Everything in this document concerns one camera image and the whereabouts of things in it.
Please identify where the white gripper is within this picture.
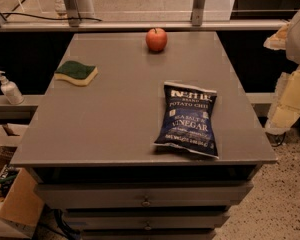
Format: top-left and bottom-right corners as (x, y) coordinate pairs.
(263, 10), (300, 135)

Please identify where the blue potato chip bag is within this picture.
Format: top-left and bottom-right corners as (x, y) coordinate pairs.
(154, 81), (218, 158)

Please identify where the green and yellow sponge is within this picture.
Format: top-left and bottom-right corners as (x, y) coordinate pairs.
(54, 61), (98, 86)

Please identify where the red apple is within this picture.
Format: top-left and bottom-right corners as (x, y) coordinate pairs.
(146, 28), (168, 52)

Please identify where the top drawer knob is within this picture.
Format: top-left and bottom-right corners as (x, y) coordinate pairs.
(141, 196), (151, 207)

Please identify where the drawer knob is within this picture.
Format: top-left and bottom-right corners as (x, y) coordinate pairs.
(144, 221), (152, 231)
(141, 196), (151, 207)

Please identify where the white pump soap bottle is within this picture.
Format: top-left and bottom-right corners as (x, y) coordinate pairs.
(0, 71), (24, 105)

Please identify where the cardboard box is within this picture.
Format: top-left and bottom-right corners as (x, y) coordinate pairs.
(0, 125), (44, 238)

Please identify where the black cable on floor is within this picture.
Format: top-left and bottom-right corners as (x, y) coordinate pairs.
(269, 131), (288, 148)

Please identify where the black cable on ledge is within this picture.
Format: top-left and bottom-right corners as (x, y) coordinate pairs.
(0, 0), (104, 23)

